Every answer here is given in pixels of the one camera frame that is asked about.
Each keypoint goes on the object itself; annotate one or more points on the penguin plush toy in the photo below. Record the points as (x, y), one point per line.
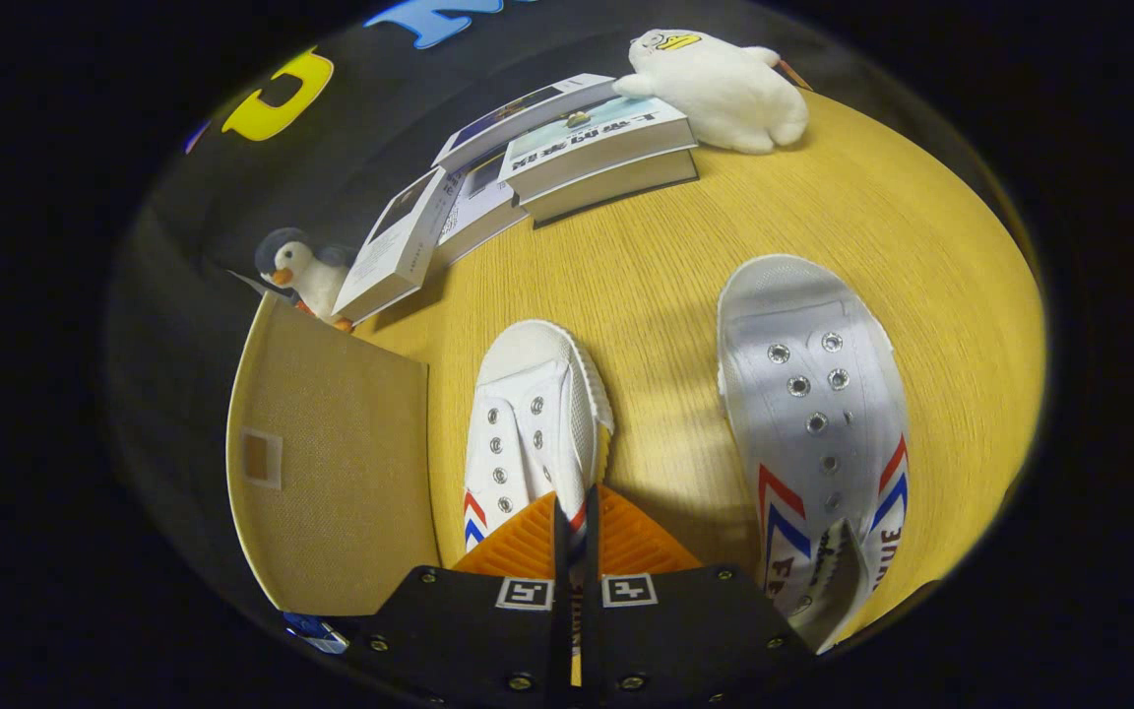
(306, 271)

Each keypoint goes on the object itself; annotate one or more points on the thick book pale blue cover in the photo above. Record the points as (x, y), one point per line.
(587, 138)

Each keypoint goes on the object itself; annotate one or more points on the white book with text cover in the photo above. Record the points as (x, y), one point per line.
(483, 202)

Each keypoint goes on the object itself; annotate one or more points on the book with blue picture cover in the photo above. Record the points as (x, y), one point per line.
(528, 108)

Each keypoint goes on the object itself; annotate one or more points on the black backdrop cloth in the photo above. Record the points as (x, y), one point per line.
(350, 158)

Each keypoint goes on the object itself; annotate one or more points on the book with portrait cover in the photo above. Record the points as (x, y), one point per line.
(395, 246)

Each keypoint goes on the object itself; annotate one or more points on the beige fabric storage box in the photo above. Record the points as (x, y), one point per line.
(331, 463)

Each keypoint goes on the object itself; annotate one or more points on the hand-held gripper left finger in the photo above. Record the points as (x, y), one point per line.
(469, 640)

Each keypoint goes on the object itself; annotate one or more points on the white duck plush toy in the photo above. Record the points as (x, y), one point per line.
(715, 89)

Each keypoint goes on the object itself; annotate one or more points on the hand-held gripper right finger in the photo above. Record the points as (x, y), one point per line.
(675, 640)

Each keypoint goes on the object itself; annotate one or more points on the white canvas shoe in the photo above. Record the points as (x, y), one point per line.
(803, 414)
(537, 414)

